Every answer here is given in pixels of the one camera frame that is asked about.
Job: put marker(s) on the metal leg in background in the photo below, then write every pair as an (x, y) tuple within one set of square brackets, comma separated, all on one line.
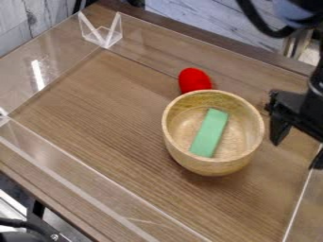
[(295, 43)]

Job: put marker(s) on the black table frame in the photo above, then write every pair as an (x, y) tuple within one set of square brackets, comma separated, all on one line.
[(22, 225)]

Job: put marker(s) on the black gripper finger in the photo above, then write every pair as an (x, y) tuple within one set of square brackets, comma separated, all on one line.
[(279, 129), (316, 164)]

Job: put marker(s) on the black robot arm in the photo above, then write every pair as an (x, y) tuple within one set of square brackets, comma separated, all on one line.
[(300, 14)]

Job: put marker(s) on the clear acrylic corner bracket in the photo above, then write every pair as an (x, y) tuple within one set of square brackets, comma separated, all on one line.
[(102, 36)]

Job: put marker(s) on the wooden bowl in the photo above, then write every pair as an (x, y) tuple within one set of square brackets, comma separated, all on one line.
[(240, 139)]

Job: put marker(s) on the red plush strawberry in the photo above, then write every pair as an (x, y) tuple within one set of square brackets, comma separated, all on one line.
[(192, 80)]

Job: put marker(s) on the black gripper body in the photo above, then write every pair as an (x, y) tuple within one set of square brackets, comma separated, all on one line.
[(300, 109)]

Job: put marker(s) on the clear acrylic tray wall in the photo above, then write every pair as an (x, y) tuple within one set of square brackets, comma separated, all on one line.
[(108, 212)]

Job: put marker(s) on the green rectangular block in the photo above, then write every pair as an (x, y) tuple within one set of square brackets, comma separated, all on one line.
[(208, 134)]

